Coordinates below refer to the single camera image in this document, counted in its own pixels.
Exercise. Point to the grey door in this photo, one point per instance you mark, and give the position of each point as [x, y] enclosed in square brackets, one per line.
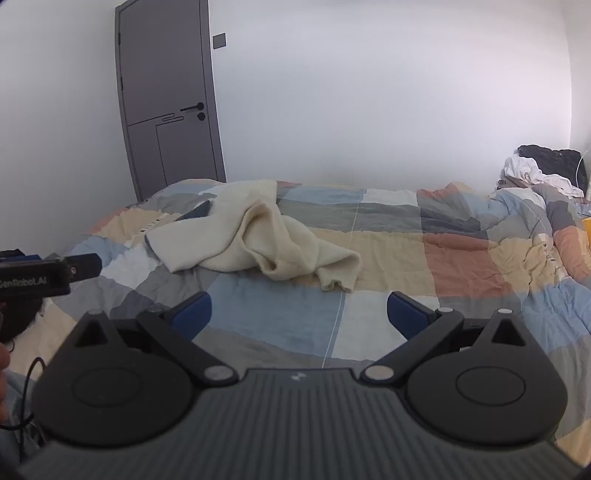
[161, 69]

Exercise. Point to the black garment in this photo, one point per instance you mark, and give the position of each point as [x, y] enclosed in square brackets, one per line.
[554, 159]

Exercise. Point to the grey wall switch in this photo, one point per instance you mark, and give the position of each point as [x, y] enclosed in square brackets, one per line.
[219, 40]

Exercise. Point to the yellow pillow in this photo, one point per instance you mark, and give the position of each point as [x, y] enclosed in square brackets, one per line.
[588, 233]

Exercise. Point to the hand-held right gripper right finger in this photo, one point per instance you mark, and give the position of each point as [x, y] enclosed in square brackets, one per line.
[406, 316]

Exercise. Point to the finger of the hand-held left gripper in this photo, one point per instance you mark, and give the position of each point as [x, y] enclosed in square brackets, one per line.
[85, 266]

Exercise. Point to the dark cloth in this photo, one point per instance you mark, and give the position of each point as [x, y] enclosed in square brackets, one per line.
[18, 318]

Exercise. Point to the cream striped sweater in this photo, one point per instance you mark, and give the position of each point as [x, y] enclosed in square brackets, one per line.
[277, 249]

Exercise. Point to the checked patchwork quilt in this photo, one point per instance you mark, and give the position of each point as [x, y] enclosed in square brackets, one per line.
[415, 258]

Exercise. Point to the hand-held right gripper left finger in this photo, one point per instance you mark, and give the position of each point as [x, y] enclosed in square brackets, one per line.
[194, 314]

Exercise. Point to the person's left hand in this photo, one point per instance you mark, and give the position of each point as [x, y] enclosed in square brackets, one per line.
[3, 360]

